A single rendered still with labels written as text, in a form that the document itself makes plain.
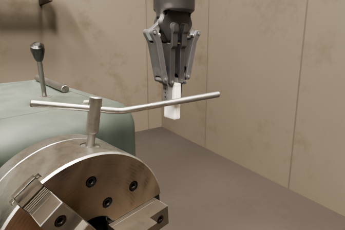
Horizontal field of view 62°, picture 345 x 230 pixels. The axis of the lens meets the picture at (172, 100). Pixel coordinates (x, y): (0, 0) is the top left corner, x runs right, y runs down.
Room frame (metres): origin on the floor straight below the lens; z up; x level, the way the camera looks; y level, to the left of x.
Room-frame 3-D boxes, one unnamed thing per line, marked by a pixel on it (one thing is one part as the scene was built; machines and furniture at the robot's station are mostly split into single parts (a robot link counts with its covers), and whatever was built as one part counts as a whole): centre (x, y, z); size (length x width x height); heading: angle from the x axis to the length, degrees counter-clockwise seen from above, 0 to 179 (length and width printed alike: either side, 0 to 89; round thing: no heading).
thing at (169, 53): (0.54, 0.01, 1.38); 0.04 x 0.01 x 0.11; 45
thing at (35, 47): (0.69, 0.32, 1.38); 0.04 x 0.03 x 0.05; 44
